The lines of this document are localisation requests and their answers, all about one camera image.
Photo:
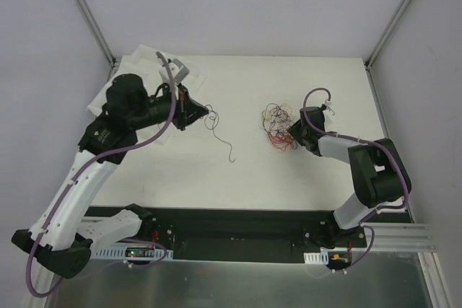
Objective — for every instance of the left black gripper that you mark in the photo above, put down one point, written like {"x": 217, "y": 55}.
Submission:
{"x": 182, "y": 110}

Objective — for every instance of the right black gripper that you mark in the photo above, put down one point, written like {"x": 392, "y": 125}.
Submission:
{"x": 306, "y": 133}

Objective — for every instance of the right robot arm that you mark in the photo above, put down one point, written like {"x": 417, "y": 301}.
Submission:
{"x": 379, "y": 178}

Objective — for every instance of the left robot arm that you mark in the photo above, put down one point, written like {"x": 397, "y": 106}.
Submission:
{"x": 57, "y": 240}

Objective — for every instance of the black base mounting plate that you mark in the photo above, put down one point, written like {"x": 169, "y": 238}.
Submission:
{"x": 246, "y": 236}

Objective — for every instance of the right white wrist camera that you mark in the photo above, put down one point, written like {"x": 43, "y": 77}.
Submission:
{"x": 326, "y": 106}

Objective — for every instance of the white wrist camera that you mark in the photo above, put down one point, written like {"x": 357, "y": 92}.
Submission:
{"x": 326, "y": 106}
{"x": 178, "y": 70}

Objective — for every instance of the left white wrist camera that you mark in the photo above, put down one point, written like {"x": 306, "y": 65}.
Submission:
{"x": 178, "y": 70}

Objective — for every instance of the right white cable duct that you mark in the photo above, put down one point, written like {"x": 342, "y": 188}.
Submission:
{"x": 316, "y": 258}

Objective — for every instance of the white cable duct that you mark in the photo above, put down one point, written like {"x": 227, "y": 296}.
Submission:
{"x": 316, "y": 258}
{"x": 123, "y": 252}

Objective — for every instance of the left white cable duct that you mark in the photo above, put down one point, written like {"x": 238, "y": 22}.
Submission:
{"x": 123, "y": 252}

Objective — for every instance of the right aluminium corner post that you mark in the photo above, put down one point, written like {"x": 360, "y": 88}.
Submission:
{"x": 386, "y": 34}

